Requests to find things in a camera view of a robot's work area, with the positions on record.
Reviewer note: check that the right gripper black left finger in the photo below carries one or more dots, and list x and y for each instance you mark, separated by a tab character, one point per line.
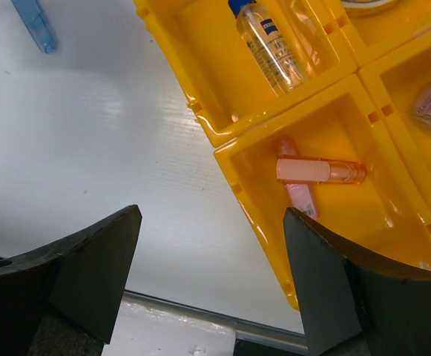
63	298

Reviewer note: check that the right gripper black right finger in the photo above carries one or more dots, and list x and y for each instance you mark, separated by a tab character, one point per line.
354	301

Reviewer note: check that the small blue-capped glue bottle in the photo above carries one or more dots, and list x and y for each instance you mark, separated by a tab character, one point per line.
259	31

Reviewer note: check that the blue highlighter pen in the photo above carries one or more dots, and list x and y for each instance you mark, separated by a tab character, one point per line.
37	24

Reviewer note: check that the silver foil covered panel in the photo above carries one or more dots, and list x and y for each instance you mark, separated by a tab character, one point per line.
142	329

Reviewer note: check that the black metal base rail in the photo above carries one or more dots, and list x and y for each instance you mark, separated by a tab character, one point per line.
245	330

